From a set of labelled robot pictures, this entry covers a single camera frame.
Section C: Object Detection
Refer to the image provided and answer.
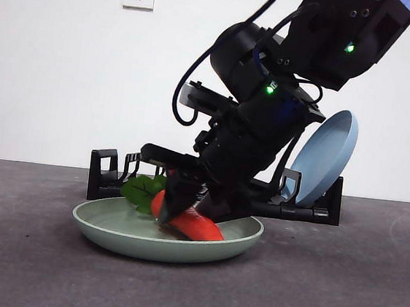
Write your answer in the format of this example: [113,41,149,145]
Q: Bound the orange carrot with green leaves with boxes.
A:
[116,172,231,244]

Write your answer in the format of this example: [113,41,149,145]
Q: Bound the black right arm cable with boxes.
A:
[170,0,289,135]

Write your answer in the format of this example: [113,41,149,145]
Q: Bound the black plate rack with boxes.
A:
[86,147,345,227]

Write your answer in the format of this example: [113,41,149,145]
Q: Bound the green plate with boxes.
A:
[67,190,267,273]

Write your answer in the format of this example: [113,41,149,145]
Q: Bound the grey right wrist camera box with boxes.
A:
[177,79,242,120]

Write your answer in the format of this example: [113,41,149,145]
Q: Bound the blue plate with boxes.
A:
[282,104,361,211]

